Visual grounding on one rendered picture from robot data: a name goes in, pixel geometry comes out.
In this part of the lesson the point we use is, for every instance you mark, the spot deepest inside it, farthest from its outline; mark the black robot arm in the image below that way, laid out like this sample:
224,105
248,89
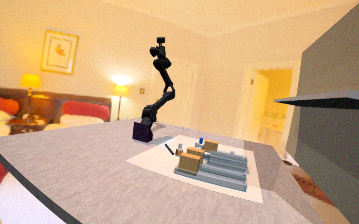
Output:
161,64

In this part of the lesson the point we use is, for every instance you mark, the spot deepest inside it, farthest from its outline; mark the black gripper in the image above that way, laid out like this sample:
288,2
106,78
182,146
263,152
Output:
160,40

